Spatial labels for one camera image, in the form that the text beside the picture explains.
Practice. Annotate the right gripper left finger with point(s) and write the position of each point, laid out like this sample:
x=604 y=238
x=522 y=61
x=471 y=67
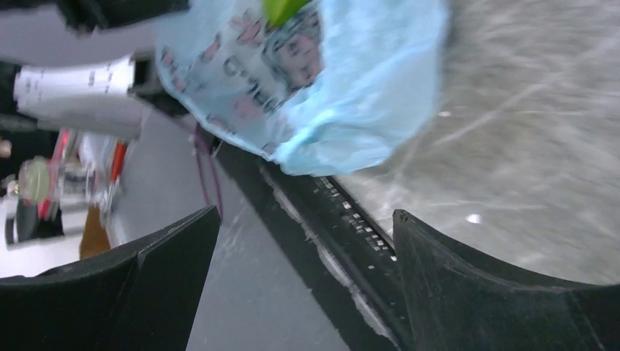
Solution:
x=142 y=295

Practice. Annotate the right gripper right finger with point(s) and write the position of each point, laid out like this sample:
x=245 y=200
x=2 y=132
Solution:
x=459 y=298

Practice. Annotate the light blue plastic bag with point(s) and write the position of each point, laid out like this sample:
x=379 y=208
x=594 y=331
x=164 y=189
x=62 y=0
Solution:
x=337 y=88

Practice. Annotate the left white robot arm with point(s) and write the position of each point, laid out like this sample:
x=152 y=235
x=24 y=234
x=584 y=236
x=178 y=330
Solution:
x=107 y=98

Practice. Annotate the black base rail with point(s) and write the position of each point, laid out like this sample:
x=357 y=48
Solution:
x=338 y=250

